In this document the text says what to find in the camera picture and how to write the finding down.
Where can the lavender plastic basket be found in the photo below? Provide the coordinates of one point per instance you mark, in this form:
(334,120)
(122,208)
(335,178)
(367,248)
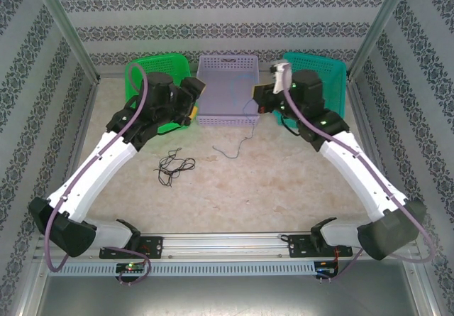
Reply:
(220,96)

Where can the teal plastic basket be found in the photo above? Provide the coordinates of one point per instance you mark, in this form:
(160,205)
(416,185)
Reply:
(333,88)

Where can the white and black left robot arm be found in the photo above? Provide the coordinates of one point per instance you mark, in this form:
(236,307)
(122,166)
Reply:
(95,167)

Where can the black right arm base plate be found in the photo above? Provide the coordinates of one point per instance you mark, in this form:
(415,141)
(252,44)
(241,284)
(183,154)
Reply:
(296,246)

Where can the aluminium mounting rail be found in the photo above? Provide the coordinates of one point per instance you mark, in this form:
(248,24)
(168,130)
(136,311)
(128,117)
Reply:
(227,245)

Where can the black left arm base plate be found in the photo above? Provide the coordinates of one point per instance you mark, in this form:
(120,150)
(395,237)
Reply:
(156,246)

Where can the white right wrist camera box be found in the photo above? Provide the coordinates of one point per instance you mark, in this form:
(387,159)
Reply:
(282,74)

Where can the aluminium side rail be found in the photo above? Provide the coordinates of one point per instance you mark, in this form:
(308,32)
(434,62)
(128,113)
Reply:
(83,124)
(363,117)

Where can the green plastic basket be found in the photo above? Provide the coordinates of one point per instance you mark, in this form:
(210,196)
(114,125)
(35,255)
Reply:
(166,64)

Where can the aluminium frame post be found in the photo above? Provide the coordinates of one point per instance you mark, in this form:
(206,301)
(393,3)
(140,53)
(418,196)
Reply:
(64,21)
(381,21)

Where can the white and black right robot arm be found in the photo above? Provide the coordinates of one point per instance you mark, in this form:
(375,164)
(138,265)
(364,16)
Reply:
(358,174)

